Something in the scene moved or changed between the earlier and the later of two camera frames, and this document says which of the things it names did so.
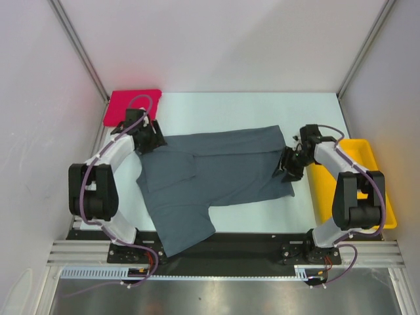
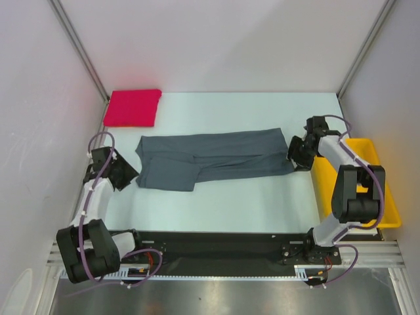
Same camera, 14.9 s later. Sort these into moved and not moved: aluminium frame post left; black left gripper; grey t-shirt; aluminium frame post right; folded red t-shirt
Moved: black left gripper; grey t-shirt
Not moved: folded red t-shirt; aluminium frame post left; aluminium frame post right
